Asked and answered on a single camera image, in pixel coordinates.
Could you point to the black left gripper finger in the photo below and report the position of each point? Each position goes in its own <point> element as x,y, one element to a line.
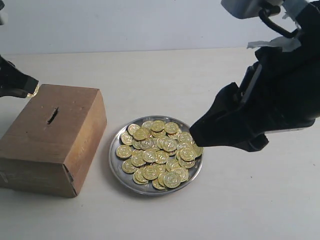
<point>12,78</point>

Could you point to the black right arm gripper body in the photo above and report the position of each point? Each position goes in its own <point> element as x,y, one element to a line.
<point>284,90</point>

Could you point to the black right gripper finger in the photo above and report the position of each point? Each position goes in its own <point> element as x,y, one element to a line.
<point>12,92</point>
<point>224,124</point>
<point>251,142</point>

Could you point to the gold coin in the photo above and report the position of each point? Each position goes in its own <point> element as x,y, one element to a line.
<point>172,180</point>
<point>198,150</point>
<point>123,151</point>
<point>128,167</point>
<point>31,95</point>
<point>132,128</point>
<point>157,125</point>

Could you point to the brown cardboard slotted box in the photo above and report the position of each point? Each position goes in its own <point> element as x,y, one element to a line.
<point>50,146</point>

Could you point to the gold coin at plate back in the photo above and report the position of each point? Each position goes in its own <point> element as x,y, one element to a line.
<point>157,125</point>

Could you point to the gold coin at plate front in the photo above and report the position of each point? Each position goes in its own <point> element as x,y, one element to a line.
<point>172,180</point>

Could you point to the round silver metal plate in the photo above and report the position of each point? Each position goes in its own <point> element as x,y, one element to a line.
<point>126,179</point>

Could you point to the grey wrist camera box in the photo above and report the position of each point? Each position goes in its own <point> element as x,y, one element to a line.
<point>245,9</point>

